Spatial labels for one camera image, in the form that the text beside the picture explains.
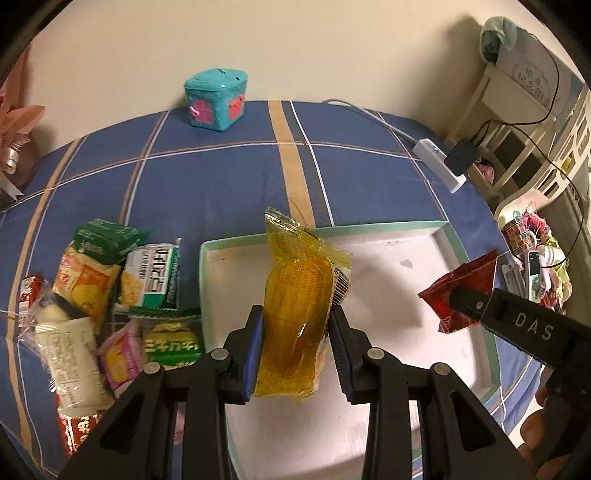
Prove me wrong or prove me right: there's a yellow transparent snack pack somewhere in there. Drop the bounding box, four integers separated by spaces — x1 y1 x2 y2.
254 207 352 398

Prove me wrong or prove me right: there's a black power adapter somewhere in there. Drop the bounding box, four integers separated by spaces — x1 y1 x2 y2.
444 138 479 176

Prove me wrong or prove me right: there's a green milk biscuit pack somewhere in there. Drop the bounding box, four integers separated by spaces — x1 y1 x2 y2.
129 307 204 370

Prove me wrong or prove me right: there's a white pastry pack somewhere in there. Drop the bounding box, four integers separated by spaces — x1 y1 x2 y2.
35 317 114 418

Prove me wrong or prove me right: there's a blue plaid tablecloth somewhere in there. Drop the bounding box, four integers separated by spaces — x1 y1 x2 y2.
1 101 509 311

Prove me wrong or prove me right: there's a yellow egg roll snack pack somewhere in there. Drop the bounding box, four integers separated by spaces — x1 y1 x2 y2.
52 243 120 336

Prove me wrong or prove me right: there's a white green cracker pack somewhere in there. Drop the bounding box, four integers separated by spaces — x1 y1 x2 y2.
118 243 179 310

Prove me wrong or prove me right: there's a white power strip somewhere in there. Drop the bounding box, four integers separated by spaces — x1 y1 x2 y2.
413 138 466 194

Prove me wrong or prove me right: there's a large red patterned pack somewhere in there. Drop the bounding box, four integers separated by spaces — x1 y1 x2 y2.
54 395 107 458

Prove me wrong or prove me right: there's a white shelf rack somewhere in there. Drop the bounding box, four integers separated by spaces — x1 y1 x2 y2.
446 17 590 217

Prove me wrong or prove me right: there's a black charger cable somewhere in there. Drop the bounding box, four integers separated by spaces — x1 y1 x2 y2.
469 43 588 271

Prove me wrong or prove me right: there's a white tray with green rim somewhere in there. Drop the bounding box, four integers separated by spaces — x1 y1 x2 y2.
199 221 500 479

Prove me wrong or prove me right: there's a teal toy house box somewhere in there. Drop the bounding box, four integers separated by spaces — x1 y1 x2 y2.
183 68 249 132

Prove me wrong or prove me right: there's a pink egg roll snack pack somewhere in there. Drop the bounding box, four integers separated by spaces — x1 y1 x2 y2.
97 319 144 397

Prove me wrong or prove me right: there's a dark green snack pack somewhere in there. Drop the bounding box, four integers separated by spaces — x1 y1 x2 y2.
73 218 150 265

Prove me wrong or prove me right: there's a small red snack packet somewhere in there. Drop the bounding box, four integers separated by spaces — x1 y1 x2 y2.
418 250 498 334

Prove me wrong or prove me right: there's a colourful clutter pile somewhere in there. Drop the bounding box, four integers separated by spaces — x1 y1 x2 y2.
498 210 572 313

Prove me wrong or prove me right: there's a clear round bun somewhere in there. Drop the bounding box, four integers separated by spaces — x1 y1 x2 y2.
18 283 85 343

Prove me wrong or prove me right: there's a smartphone on stand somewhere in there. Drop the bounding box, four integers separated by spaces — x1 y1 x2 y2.
525 250 543 303

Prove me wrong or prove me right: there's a small red candy packet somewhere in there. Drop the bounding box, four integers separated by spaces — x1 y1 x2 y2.
18 274 44 332

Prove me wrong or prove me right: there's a pink flower bouquet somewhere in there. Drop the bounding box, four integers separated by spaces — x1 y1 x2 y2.
1 47 45 205

